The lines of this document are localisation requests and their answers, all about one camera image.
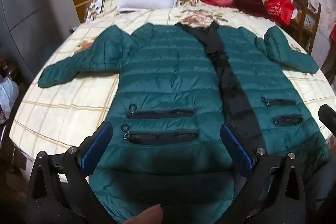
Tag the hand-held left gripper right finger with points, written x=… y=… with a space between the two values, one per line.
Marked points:
x=236 y=148

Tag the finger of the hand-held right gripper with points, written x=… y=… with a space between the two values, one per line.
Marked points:
x=328 y=117

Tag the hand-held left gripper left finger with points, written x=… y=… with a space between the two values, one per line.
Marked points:
x=97 y=145

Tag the green down jacket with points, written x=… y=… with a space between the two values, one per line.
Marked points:
x=170 y=69

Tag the person's left hand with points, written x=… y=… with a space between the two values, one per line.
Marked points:
x=145 y=214

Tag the bed with floral checked sheet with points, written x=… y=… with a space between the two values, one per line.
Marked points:
x=65 y=108

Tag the wooden chair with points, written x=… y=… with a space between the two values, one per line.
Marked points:
x=305 y=19

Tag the white plastic bag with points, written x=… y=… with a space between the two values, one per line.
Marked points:
x=8 y=98

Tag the red plastic bag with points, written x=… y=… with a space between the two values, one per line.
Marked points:
x=279 y=8

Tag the dark red fuzzy cushion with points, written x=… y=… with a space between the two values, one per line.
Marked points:
x=249 y=1

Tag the grey refrigerator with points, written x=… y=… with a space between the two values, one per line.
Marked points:
x=31 y=3

